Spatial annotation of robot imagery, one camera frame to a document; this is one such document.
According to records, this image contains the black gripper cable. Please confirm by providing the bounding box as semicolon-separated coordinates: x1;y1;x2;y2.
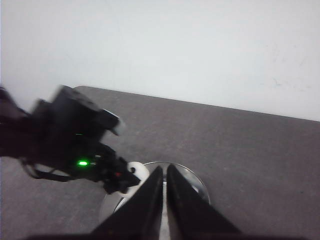
21;159;76;183

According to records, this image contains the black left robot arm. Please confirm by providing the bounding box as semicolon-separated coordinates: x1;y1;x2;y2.
0;85;141;194

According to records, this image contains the stainless steel steamer pot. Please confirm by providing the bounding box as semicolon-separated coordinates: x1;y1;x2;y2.
99;161;211;240

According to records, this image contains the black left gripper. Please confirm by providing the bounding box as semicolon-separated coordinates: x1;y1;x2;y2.
69;141;140;194

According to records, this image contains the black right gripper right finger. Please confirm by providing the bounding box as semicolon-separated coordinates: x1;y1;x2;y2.
166;164;242;240

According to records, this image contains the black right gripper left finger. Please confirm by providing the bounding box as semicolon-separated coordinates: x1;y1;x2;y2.
91;166;163;240

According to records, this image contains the panda bun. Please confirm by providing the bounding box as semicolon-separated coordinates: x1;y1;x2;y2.
116;161;150;199

